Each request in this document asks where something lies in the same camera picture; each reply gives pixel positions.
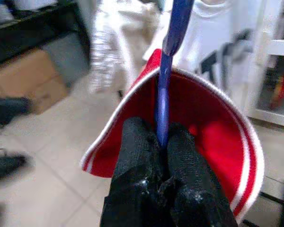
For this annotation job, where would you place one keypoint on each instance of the white shelf unit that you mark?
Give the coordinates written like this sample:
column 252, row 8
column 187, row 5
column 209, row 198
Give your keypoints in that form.
column 272, row 78

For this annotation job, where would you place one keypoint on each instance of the white t-shirt with dark print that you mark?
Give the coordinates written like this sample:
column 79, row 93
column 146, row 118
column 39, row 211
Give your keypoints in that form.
column 227, row 35

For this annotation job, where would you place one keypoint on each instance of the grey storage bin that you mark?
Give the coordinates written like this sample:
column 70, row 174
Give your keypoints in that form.
column 66, row 59

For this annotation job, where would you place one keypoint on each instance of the red garment with white stripes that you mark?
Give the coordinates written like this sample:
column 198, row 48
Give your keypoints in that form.
column 203, row 118

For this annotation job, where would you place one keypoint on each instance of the blue plastic hanger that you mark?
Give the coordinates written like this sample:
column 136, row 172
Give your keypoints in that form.
column 166, row 71

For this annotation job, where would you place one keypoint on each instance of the black shoe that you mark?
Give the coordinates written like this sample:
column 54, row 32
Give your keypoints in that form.
column 7, row 165

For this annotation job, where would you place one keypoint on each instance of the black desk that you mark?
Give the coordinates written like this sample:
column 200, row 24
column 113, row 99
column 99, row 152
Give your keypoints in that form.
column 30, row 30

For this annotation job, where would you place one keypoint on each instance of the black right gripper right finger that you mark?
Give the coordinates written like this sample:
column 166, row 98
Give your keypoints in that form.
column 191, row 179

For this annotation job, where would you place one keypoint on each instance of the cream white hanging garment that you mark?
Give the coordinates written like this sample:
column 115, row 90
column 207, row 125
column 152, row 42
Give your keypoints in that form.
column 123, row 35

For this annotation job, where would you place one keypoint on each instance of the brown cardboard box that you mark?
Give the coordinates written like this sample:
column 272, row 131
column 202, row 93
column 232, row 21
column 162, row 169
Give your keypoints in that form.
column 26, row 78

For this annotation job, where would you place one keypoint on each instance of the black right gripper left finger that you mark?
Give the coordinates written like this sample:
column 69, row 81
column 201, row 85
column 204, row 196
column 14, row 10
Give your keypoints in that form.
column 132, row 170

